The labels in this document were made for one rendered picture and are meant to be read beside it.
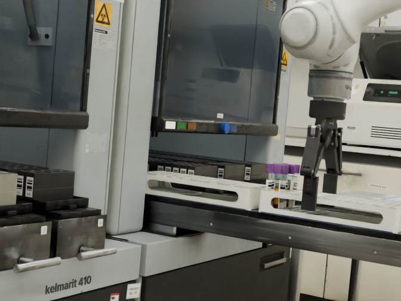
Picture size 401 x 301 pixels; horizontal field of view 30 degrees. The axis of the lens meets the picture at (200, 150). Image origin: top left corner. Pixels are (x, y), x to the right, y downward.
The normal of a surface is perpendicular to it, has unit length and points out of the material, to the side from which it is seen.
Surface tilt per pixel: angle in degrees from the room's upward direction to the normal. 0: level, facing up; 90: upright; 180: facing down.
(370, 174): 90
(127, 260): 90
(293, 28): 94
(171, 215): 90
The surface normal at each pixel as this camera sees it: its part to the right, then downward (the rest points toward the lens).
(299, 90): -0.51, 0.00
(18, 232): 0.85, 0.10
